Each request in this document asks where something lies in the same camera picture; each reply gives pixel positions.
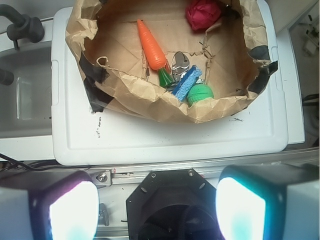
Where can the blue sponge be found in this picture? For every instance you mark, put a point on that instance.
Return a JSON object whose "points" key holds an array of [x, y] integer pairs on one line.
{"points": [[186, 83]]}

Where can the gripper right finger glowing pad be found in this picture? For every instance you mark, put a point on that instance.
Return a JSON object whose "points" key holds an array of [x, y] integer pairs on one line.
{"points": [[269, 202]]}

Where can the black faucet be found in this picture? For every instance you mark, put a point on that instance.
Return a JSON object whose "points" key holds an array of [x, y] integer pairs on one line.
{"points": [[22, 26]]}

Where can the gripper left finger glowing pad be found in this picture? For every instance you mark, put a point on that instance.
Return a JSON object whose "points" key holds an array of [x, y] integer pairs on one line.
{"points": [[48, 205]]}

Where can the white plastic cooler lid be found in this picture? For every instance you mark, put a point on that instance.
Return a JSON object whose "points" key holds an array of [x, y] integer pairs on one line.
{"points": [[81, 137]]}

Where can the metal corner bracket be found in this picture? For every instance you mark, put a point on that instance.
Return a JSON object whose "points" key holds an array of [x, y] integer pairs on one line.
{"points": [[102, 178]]}

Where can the black octagonal mount plate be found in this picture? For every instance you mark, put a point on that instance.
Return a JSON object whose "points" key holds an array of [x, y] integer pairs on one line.
{"points": [[173, 205]]}

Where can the red crumpled paper ball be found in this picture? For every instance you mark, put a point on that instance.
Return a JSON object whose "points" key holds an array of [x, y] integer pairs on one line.
{"points": [[202, 14]]}

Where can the green ball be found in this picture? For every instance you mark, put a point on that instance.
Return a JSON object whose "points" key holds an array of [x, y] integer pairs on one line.
{"points": [[198, 93]]}

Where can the brown paper bag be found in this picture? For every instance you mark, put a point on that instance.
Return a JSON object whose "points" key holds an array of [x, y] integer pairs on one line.
{"points": [[232, 54]]}

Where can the orange plastic toy carrot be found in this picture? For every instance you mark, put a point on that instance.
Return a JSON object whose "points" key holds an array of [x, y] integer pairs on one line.
{"points": [[155, 56]]}

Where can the aluminium extrusion rail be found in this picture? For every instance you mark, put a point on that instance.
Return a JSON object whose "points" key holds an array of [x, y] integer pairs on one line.
{"points": [[208, 168]]}

